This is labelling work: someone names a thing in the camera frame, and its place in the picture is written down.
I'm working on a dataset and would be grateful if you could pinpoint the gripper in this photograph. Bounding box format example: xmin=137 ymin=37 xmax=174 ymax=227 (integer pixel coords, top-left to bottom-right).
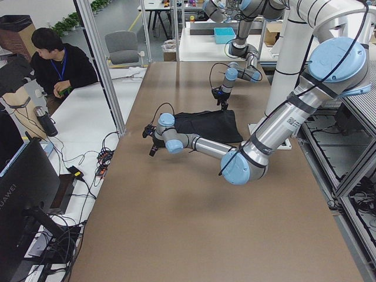
xmin=149 ymin=137 xmax=165 ymax=156
xmin=216 ymin=90 xmax=230 ymax=111

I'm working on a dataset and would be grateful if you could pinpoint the black printed t-shirt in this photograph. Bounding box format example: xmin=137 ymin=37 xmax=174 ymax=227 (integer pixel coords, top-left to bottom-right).
xmin=174 ymin=110 xmax=243 ymax=143

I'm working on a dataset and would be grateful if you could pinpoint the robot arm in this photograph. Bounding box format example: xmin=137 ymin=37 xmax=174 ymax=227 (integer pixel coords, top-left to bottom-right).
xmin=143 ymin=1 xmax=375 ymax=184
xmin=204 ymin=1 xmax=286 ymax=82

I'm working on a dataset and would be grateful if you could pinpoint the orange power strip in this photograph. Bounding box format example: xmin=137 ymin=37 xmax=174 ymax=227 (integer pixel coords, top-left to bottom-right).
xmin=95 ymin=147 xmax=115 ymax=177

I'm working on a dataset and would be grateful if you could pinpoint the blue plastic bin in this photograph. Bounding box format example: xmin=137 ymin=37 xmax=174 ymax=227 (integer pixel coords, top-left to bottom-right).
xmin=214 ymin=27 xmax=236 ymax=45

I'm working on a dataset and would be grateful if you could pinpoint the black power adapter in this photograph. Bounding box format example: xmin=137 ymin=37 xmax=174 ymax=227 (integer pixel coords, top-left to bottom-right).
xmin=67 ymin=166 xmax=84 ymax=181

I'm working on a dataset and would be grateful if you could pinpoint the cardboard box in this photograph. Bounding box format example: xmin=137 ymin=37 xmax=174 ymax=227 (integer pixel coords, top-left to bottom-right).
xmin=264 ymin=22 xmax=283 ymax=46

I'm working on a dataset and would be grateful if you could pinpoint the grey office chair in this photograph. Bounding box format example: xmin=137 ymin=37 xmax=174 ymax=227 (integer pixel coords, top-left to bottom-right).
xmin=105 ymin=31 xmax=145 ymax=67

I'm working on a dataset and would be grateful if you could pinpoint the black water bottle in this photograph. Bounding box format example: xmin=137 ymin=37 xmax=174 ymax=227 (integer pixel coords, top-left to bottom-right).
xmin=33 ymin=106 xmax=58 ymax=137

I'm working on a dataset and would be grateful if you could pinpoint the seated person in black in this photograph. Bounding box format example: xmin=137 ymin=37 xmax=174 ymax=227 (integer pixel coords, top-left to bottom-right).
xmin=31 ymin=28 xmax=98 ymax=99

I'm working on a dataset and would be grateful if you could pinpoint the black computer monitor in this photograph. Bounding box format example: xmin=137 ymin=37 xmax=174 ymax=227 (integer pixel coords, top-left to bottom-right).
xmin=1 ymin=138 xmax=63 ymax=281

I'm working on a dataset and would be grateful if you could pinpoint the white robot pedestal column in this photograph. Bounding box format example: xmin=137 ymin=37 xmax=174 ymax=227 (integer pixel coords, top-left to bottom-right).
xmin=248 ymin=0 xmax=324 ymax=150

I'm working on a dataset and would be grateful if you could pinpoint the aluminium frame post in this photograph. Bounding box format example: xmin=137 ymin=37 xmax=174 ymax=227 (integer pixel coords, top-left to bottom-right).
xmin=73 ymin=0 xmax=126 ymax=136

